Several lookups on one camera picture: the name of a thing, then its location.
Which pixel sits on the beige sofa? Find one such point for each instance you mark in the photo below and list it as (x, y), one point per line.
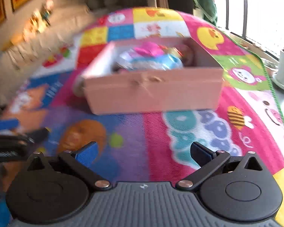
(18, 62)

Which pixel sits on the green white cloth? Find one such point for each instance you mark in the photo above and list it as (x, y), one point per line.
(208, 9)

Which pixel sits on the colourful cartoon play mat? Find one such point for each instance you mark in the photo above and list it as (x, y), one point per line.
(144, 155)

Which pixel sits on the pink cardboard box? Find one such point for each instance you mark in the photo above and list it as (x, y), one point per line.
(195, 87)

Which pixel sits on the doll plush toy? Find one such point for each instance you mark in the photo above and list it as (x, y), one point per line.
(46, 11)

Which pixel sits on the red yellow keychain toy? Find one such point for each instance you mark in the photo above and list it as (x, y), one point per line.
(183, 52)

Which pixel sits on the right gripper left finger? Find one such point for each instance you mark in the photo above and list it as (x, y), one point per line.
(78, 164)

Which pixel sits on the pink plastic sieve toy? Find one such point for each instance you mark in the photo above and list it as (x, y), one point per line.
(149, 49)

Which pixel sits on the blue plastic bag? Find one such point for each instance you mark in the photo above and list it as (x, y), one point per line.
(132, 61)

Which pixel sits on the yellow plush toy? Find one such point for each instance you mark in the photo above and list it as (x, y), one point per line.
(32, 27)

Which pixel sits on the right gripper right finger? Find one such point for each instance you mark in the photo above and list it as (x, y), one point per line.
(210, 162)

